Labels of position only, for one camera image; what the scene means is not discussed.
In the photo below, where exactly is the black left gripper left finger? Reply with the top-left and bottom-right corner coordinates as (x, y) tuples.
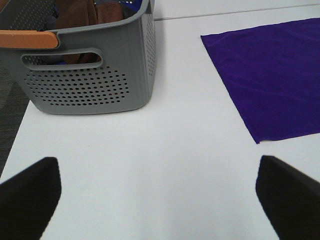
(0, 157), (62, 240)

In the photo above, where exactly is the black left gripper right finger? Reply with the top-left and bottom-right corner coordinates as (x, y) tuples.
(255, 155), (320, 240)

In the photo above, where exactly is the purple towel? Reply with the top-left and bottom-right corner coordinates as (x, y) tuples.
(201, 18), (320, 143)

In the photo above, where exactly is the grey perforated plastic basket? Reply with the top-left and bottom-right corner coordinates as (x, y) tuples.
(0, 0), (157, 115)

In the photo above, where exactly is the brown towel in basket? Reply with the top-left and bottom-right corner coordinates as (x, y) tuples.
(55, 0), (124, 65)

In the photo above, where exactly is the blue towel in basket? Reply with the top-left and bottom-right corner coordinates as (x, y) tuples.
(119, 0), (143, 13)

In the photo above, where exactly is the orange basket handle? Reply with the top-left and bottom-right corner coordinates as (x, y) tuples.
(0, 30), (59, 49)

